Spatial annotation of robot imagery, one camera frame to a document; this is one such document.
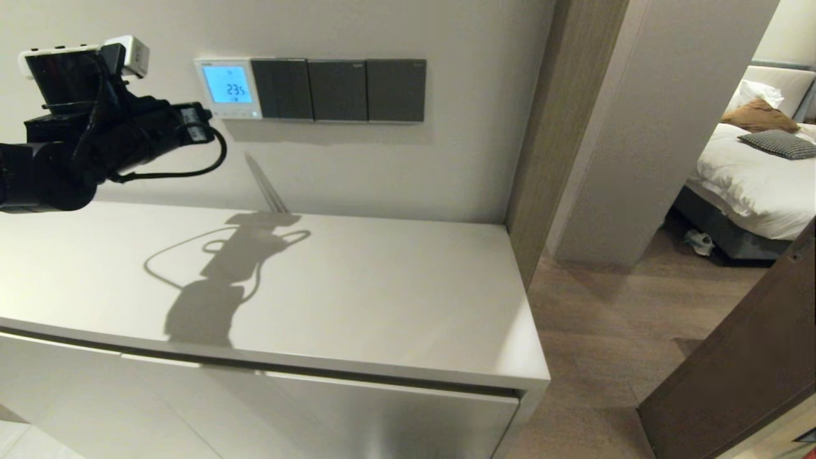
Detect wide white cabinet door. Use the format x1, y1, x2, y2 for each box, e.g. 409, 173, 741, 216
121, 353, 520, 459

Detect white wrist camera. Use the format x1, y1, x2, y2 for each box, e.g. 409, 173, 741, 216
104, 35, 151, 78

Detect bed with white duvet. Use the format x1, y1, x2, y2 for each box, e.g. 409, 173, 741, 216
685, 121, 816, 243

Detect white sideboard cabinet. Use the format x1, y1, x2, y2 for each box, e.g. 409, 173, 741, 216
0, 199, 551, 459

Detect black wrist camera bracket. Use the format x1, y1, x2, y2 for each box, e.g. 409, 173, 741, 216
18, 43, 125, 110

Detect dark grey triple rocker switch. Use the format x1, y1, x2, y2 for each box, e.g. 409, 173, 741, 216
251, 59, 314, 121

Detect white wall thermostat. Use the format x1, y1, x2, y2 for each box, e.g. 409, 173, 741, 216
194, 57, 263, 120

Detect black looped cable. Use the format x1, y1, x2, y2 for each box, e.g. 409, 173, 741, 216
108, 126, 228, 184

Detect narrow white cabinet door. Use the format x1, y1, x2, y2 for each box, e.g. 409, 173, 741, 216
0, 331, 208, 459

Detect dark grey square panel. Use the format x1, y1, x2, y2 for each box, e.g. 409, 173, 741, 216
307, 59, 369, 122
366, 59, 426, 123

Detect brown cushion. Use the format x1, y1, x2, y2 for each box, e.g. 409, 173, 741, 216
720, 98, 801, 136

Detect grey checkered cushion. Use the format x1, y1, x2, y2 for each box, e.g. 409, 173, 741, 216
738, 129, 816, 161

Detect white slippers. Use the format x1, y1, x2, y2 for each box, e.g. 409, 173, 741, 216
684, 229, 716, 258

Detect white pillow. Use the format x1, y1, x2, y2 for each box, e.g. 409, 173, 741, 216
727, 80, 785, 115

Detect dark grey bed base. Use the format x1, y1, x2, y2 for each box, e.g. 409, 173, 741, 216
673, 188, 794, 263

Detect brown wooden door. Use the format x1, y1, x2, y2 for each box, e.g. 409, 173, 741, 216
637, 217, 816, 459

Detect beige padded headboard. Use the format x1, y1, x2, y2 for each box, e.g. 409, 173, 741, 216
743, 66, 816, 122

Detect light wooden door frame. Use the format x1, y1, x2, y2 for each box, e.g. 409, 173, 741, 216
505, 0, 630, 293

